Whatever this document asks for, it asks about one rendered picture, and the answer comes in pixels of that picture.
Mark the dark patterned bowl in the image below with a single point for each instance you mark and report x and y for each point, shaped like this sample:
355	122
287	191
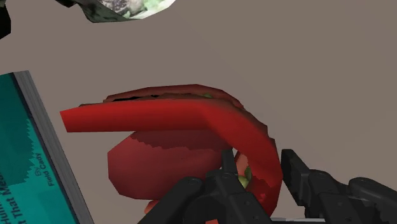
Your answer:
124	9

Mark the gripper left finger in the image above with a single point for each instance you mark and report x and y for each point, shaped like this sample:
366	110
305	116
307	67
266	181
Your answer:
217	192

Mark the teal book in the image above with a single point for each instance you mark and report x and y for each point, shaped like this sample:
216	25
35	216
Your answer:
24	167

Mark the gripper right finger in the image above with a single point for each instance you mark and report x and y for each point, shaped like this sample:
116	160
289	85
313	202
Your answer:
328	192

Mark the red bowl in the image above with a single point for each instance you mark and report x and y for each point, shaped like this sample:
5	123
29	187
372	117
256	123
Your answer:
173	118

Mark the black object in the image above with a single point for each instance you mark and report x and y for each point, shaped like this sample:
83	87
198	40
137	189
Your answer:
3	21

